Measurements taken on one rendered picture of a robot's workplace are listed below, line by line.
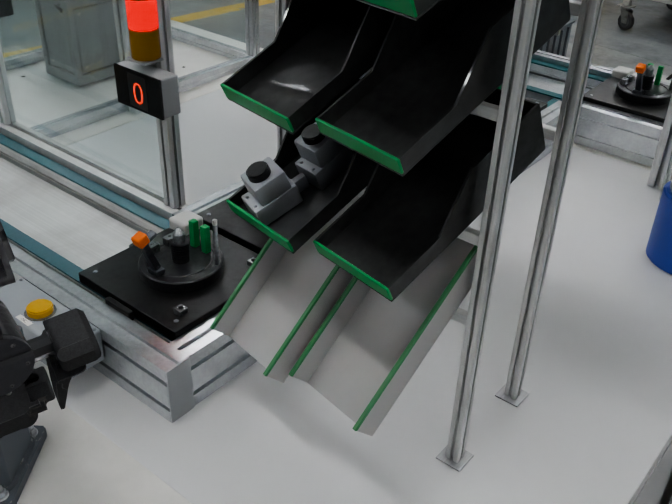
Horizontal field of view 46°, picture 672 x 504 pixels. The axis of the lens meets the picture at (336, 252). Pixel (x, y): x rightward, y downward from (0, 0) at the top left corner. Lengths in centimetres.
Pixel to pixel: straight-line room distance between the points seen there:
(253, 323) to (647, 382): 65
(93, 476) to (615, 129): 149
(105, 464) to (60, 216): 62
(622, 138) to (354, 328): 121
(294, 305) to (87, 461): 36
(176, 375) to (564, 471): 57
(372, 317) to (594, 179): 104
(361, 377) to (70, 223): 78
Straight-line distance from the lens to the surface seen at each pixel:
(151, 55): 139
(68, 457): 121
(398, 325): 103
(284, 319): 111
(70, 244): 155
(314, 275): 110
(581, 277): 161
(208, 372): 123
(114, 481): 117
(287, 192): 100
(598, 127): 213
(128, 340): 122
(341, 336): 107
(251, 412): 123
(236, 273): 133
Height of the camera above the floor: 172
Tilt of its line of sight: 33 degrees down
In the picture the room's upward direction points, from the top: 2 degrees clockwise
